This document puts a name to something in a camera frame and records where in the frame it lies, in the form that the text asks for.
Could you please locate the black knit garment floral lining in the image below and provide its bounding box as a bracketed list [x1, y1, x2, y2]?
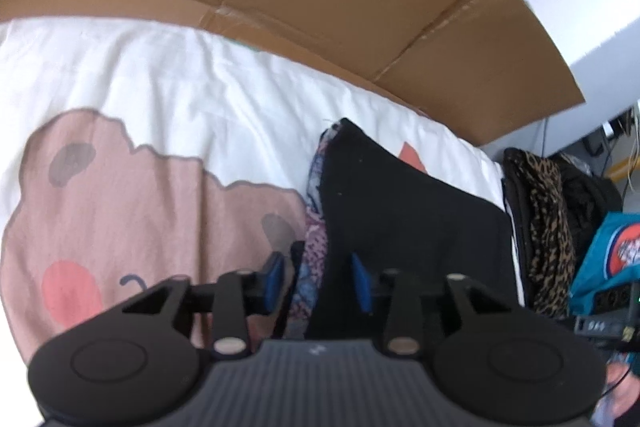
[273, 119, 518, 340]

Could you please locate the hand with orange nails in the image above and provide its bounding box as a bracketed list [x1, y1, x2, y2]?
[606, 362, 639, 419]

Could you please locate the teal printed garment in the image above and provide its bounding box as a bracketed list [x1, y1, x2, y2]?
[568, 212, 640, 315]

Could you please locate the leopard print garment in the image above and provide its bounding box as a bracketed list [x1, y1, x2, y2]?
[502, 147, 623, 319]

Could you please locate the cream bear print bedsheet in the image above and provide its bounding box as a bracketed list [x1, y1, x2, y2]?
[1, 17, 503, 426]

